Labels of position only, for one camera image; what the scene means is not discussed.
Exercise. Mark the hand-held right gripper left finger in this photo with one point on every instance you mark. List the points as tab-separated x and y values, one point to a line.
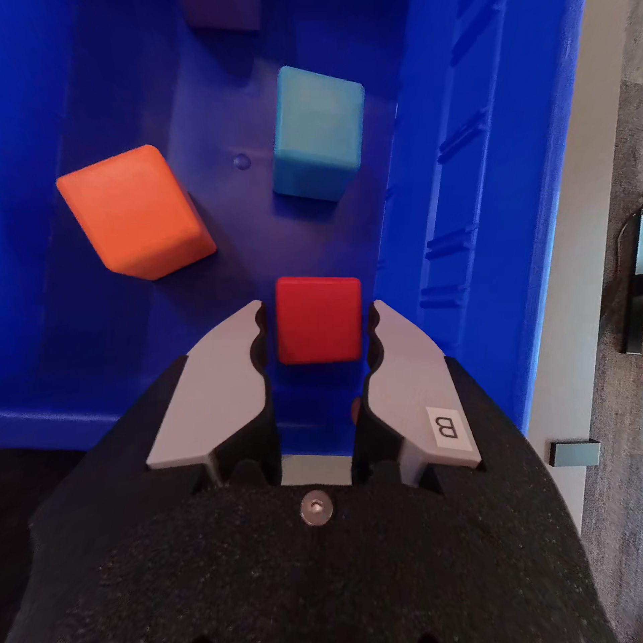
206	402

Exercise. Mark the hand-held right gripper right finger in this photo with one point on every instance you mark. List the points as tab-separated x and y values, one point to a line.
417	397

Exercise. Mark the red foam cube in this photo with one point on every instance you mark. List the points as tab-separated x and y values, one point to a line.
318	322

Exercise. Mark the orange foam cube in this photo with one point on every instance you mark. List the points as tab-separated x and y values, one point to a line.
131	211

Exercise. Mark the blue plastic bin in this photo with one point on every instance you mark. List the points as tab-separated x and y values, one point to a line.
482	201

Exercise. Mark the teal foam cube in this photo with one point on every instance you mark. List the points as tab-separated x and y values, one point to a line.
317	131

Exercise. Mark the purple foam cube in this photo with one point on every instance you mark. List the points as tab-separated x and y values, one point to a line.
221	12

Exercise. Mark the small grey metal block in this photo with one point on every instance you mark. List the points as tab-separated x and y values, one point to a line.
575	453

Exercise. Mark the dark rectangular object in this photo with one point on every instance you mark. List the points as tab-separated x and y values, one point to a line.
633	291

